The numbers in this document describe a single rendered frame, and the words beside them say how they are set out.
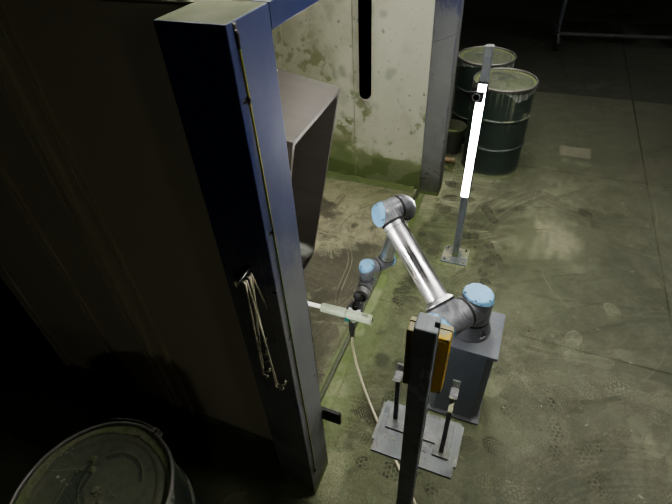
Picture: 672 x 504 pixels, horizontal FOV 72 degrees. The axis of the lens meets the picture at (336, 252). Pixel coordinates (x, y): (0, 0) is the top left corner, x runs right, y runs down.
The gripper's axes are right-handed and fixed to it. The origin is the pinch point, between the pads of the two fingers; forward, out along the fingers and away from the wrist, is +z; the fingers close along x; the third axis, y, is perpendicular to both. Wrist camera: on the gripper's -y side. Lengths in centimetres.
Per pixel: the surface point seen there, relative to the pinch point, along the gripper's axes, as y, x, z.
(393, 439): -32, -41, 75
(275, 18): -176, 1, 54
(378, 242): 50, 15, -122
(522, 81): -31, -73, -286
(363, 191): 53, 48, -192
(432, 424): -33, -55, 65
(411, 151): 13, 9, -210
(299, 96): -113, 36, -34
